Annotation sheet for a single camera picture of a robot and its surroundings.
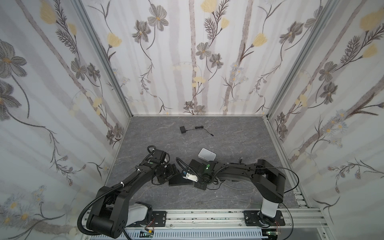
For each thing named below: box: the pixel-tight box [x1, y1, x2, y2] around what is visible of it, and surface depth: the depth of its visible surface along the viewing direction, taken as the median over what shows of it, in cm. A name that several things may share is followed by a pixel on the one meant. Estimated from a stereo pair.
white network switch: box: [198, 148, 217, 162], surface depth 98 cm
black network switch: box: [168, 173, 193, 186], surface depth 85 cm
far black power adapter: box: [180, 125, 214, 137], surface depth 113 cm
